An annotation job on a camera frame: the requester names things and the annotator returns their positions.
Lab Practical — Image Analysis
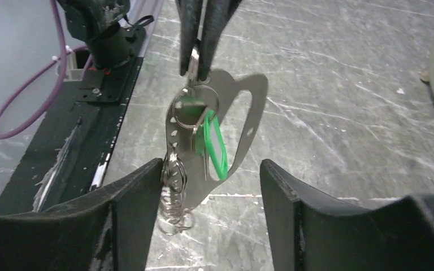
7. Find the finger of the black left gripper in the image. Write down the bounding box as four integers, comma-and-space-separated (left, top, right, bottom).
176, 0, 202, 76
198, 0, 241, 81

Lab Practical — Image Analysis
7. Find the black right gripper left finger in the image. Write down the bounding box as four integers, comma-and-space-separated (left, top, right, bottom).
0, 158, 163, 270

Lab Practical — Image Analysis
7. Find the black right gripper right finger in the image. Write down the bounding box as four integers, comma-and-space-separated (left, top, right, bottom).
260, 159, 434, 270

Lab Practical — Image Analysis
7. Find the green key tag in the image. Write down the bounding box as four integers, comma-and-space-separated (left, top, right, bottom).
175, 95, 228, 181

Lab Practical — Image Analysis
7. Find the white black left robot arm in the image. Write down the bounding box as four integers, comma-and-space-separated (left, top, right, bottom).
58, 0, 241, 81

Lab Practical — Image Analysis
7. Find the stack of steel rings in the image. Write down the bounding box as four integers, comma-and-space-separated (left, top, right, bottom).
158, 150, 195, 236

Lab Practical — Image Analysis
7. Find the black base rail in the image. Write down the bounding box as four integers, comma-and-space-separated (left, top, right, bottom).
0, 58, 143, 215

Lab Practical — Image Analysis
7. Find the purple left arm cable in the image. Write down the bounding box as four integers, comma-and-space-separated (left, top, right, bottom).
0, 0, 94, 140

